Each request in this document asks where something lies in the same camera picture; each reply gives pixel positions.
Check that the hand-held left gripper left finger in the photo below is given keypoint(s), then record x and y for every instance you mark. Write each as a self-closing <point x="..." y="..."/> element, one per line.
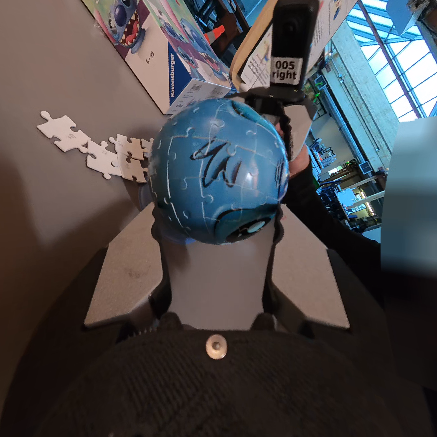
<point x="126" y="280"/>

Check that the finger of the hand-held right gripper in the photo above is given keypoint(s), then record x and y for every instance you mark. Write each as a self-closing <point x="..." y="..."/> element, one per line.
<point x="300" y="126"/>

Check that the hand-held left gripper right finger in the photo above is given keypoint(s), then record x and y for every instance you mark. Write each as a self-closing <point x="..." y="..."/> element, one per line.
<point x="304" y="280"/>

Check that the blue ball stand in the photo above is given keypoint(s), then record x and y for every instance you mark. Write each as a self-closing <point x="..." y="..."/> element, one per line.
<point x="145" y="199"/>

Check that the blue puzzle ball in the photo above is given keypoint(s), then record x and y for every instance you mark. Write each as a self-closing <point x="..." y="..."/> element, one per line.
<point x="211" y="164"/>

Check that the person's right forearm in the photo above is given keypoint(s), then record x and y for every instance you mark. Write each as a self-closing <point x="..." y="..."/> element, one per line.
<point x="327" y="222"/>

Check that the white puzzle piece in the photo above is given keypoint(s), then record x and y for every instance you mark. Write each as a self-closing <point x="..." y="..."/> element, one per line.
<point x="102" y="160"/>
<point x="65" y="131"/>
<point x="135" y="170"/>
<point x="146" y="147"/>
<point x="128" y="146"/>

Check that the colourful cardboard puzzle box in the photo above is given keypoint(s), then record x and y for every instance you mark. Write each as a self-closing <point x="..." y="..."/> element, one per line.
<point x="153" y="51"/>

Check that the person's right hand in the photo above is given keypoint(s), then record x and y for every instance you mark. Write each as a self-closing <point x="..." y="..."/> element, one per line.
<point x="299" y="164"/>

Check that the cluttered workbench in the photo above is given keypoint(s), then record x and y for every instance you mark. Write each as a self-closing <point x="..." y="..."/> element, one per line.
<point x="351" y="201"/>

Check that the large glass window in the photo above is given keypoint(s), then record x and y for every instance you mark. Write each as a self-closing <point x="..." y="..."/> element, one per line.
<point x="403" y="68"/>

